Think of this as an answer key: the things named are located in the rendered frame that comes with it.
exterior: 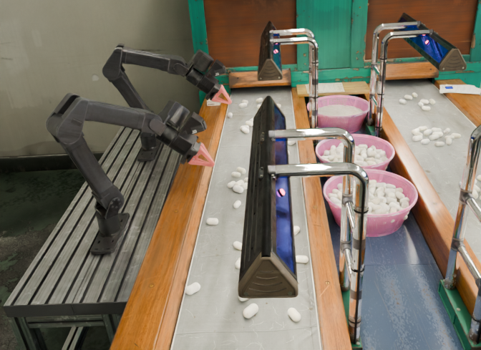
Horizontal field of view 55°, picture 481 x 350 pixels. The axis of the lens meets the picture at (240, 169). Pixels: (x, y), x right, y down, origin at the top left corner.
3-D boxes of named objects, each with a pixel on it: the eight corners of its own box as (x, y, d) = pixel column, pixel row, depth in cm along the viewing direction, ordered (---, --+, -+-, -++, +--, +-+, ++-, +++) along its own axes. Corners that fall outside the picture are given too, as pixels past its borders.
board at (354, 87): (298, 96, 214) (298, 94, 214) (296, 86, 228) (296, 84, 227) (371, 93, 212) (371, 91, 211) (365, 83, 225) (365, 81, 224)
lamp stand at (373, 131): (374, 152, 179) (382, 33, 159) (365, 131, 197) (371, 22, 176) (425, 149, 178) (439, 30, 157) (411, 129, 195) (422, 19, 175)
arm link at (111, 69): (186, 56, 185) (107, 40, 179) (187, 61, 177) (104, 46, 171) (181, 85, 190) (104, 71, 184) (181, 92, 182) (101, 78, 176)
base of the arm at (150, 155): (159, 123, 202) (144, 124, 202) (150, 142, 184) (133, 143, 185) (162, 139, 206) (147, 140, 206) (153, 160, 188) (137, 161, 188)
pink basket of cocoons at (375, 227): (327, 245, 130) (328, 216, 126) (318, 195, 154) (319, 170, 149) (426, 242, 128) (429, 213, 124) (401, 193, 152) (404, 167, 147)
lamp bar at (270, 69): (257, 81, 148) (255, 59, 144) (260, 39, 203) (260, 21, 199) (283, 80, 147) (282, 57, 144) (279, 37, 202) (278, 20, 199)
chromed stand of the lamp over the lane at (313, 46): (270, 155, 183) (265, 40, 162) (270, 135, 200) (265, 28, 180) (318, 154, 181) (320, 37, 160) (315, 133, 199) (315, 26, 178)
